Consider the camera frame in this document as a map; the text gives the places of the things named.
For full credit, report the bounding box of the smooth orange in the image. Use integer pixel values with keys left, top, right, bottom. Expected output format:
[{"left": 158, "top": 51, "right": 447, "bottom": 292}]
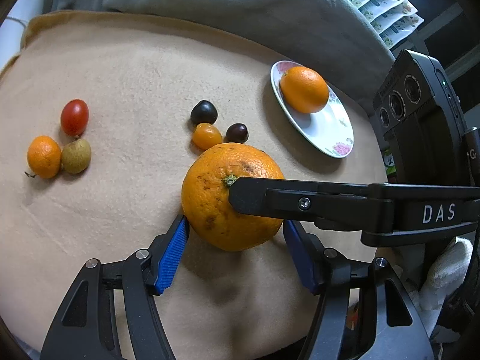
[{"left": 280, "top": 66, "right": 329, "bottom": 114}]

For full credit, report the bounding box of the green drink carton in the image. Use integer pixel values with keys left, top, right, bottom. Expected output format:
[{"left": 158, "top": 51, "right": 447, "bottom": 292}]
[{"left": 382, "top": 149, "right": 397, "bottom": 175}]

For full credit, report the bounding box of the tan blanket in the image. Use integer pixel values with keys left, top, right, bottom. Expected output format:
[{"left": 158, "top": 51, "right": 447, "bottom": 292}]
[{"left": 0, "top": 11, "right": 391, "bottom": 360}]

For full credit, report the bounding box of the small mandarin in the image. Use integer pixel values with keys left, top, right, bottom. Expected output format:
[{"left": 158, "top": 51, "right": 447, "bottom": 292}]
[{"left": 24, "top": 135, "right": 62, "bottom": 179}]

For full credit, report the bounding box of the white floral plate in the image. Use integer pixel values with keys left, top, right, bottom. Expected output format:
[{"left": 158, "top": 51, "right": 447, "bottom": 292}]
[{"left": 270, "top": 60, "right": 354, "bottom": 159}]

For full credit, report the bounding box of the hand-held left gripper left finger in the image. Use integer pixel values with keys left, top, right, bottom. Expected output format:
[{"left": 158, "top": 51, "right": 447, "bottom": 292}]
[{"left": 39, "top": 214, "right": 190, "bottom": 360}]

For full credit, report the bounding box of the large spotted orange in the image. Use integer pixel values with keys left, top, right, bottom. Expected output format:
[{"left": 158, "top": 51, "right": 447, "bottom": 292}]
[{"left": 181, "top": 143, "right": 286, "bottom": 252}]

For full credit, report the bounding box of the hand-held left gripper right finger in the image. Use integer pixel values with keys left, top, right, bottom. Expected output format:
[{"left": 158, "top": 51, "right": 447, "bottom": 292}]
[{"left": 283, "top": 219, "right": 436, "bottom": 360}]

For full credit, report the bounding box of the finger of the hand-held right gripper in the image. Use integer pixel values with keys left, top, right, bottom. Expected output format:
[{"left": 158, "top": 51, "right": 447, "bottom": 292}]
[{"left": 229, "top": 177, "right": 371, "bottom": 230}]

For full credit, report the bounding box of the grey blanket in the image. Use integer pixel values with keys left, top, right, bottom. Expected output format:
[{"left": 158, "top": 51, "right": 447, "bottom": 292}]
[{"left": 49, "top": 0, "right": 394, "bottom": 109}]

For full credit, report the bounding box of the person's right hand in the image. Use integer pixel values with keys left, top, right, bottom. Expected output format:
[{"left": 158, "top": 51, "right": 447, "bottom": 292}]
[{"left": 418, "top": 238, "right": 474, "bottom": 310}]

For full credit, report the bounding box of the brown longan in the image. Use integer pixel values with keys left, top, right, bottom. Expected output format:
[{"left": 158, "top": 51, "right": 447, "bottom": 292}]
[{"left": 61, "top": 139, "right": 92, "bottom": 174}]

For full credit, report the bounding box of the red tomato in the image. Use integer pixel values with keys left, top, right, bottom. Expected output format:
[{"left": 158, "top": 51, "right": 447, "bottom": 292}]
[{"left": 61, "top": 99, "right": 90, "bottom": 136}]

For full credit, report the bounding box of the small orange kumquat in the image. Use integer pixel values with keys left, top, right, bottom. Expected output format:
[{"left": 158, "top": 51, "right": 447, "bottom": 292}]
[{"left": 192, "top": 123, "right": 223, "bottom": 150}]

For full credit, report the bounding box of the black shelf unit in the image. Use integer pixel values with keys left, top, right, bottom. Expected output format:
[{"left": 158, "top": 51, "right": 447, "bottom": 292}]
[{"left": 322, "top": 0, "right": 480, "bottom": 121}]

